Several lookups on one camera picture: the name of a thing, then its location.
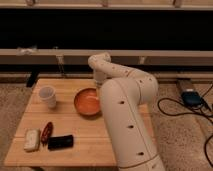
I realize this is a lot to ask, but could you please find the orange ceramic bowl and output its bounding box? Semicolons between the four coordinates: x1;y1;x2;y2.
74;88;100;116

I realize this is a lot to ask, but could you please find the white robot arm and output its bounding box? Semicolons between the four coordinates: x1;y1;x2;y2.
88;53;165;171

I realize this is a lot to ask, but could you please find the white plastic cup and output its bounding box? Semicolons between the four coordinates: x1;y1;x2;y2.
38;86;56;108

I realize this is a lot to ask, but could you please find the wooden table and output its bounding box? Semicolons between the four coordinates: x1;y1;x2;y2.
3;78;156;168

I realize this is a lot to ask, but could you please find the red chili pepper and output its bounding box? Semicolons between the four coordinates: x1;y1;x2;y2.
41;122;53;146

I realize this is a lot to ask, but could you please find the black rectangular block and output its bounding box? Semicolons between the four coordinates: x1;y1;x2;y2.
48;135;74;150

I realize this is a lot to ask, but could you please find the blue power adapter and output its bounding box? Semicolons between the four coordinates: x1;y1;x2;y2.
181;91;202;107

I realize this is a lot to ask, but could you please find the white rectangular sponge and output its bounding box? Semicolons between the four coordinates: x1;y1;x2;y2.
24;129;40;152

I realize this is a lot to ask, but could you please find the black cable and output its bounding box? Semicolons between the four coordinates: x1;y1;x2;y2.
157;83;213;168

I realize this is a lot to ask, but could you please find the grey metal rail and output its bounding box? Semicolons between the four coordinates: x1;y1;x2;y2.
0;49;213;66

